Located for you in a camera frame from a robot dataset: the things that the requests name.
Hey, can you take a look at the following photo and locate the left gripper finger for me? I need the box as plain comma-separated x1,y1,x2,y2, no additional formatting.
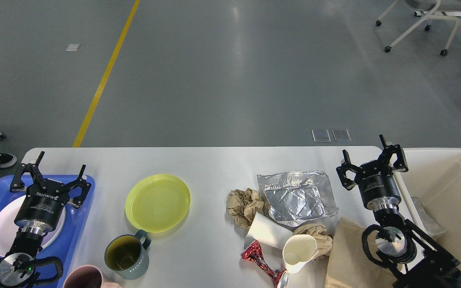
10,151,46,193
60,164,92,209

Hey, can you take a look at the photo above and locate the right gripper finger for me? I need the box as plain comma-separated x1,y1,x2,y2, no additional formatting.
336,149,360,191
377,134,409,176

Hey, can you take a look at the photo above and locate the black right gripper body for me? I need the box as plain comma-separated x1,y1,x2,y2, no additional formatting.
356,160,402,211

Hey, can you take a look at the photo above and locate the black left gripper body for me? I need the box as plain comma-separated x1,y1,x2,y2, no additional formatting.
14,181,69,233

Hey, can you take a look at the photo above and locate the pink mug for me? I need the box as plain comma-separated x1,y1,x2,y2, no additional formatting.
62,265,122,288

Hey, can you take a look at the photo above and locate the yellow plastic plate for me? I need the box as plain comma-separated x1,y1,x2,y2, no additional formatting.
125,174,191,233

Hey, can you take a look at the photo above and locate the teal HOME mug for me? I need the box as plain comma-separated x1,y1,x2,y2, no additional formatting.
104,230,152,280

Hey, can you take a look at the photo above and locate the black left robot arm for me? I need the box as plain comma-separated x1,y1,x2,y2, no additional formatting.
0,152,91,288

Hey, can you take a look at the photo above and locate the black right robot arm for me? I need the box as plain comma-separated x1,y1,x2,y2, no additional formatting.
336,135,461,288

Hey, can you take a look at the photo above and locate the black white sneaker near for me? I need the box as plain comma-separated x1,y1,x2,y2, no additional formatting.
0,153,18,168

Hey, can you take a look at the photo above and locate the white plate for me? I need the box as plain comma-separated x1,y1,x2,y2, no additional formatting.
0,196,66,256

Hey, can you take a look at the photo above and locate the blue plastic tray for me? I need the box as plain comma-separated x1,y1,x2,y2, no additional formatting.
0,175,95,288

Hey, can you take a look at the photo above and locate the beige plastic bin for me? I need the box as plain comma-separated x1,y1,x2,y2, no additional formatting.
395,148,461,270

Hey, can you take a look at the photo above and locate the brown paper bag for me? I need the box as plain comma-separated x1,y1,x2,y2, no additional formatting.
325,216,396,288

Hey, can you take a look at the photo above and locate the crushed white paper cup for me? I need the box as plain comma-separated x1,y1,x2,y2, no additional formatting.
282,234,319,274

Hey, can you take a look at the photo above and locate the white paper cup lying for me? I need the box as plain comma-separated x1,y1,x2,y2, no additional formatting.
245,213,293,250

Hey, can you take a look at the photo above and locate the crumpled brown paper ball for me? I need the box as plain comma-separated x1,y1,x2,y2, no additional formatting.
226,188,264,228

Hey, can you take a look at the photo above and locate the red foil wrapper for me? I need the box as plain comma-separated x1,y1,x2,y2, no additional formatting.
241,240,285,288

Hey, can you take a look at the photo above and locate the white rolling chair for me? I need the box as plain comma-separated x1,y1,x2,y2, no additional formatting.
384,0,461,56

